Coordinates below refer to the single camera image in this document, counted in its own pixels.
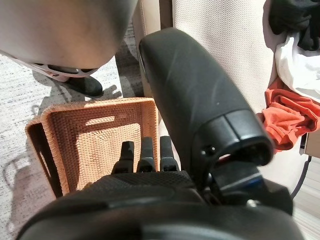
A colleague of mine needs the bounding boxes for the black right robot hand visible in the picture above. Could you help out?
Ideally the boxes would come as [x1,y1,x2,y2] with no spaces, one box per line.
[17,26,296,240]

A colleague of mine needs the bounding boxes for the orange garment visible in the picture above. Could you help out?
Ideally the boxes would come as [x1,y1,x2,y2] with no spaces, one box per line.
[256,88,320,155]

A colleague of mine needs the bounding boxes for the white garment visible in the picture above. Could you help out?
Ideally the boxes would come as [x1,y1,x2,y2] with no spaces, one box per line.
[274,32,320,99]

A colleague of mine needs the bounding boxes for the black garment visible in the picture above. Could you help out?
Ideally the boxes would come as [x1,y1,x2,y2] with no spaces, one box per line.
[268,0,320,51]

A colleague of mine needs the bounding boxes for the beige bed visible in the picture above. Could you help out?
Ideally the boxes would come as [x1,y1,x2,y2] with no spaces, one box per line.
[131,0,320,240]

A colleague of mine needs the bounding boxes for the woven wicker basket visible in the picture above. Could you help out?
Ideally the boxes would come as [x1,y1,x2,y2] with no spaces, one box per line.
[24,97,162,199]

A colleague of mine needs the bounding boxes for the silver right robot leg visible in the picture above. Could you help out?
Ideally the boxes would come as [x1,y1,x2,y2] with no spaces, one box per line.
[0,0,134,97]

